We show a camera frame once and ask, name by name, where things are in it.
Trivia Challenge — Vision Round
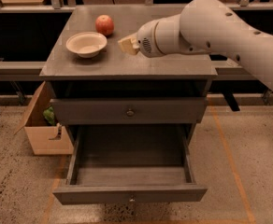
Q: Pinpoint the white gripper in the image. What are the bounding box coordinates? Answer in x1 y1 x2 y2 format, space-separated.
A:
118 15 193 58

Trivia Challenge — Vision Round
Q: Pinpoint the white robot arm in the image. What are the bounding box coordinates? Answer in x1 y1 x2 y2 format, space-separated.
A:
118 0 273 91

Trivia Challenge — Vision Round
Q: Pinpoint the grey wooden drawer cabinet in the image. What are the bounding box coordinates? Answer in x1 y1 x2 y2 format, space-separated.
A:
41 5 216 136

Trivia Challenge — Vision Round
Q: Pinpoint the closed grey middle drawer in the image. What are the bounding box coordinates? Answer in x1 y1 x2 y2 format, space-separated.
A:
50 97 207 125

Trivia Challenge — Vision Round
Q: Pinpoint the open grey bottom drawer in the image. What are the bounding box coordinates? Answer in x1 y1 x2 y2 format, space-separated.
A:
53 124 208 204

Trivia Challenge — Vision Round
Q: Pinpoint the red apple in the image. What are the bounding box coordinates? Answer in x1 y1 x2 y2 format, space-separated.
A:
95 15 114 35

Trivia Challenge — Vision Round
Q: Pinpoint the cream ceramic bowl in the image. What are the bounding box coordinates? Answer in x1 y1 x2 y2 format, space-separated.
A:
66 32 108 58

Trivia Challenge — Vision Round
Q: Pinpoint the green object in box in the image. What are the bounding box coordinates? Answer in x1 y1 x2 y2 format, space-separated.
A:
43 106 57 126

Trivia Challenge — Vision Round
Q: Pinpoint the cardboard box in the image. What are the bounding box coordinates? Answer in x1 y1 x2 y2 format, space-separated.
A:
15 82 73 155

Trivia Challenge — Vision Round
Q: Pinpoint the metal railing frame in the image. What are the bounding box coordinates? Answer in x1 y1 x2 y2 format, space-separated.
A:
0 0 273 82

